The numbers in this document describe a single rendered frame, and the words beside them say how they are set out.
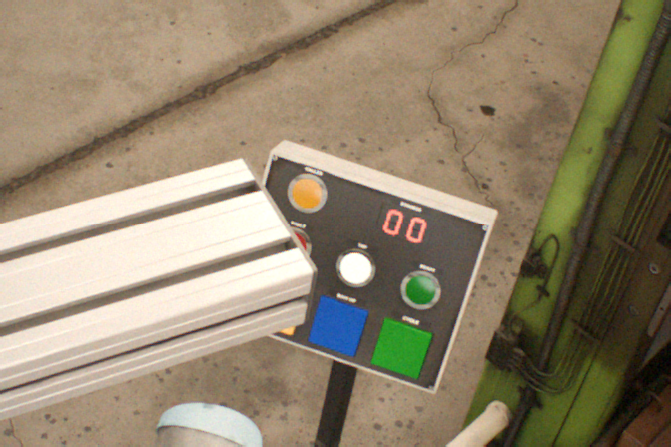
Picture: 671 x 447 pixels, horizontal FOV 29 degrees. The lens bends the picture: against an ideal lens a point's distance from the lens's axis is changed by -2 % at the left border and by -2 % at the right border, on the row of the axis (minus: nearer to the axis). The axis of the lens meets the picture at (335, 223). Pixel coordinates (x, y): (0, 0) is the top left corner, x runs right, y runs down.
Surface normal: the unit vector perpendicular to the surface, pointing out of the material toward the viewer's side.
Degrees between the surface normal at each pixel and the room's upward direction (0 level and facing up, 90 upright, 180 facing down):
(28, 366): 90
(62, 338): 0
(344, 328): 60
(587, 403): 90
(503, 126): 0
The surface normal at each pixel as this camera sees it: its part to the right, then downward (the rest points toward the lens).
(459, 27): 0.13, -0.67
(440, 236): -0.21, 0.25
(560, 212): -0.68, 0.47
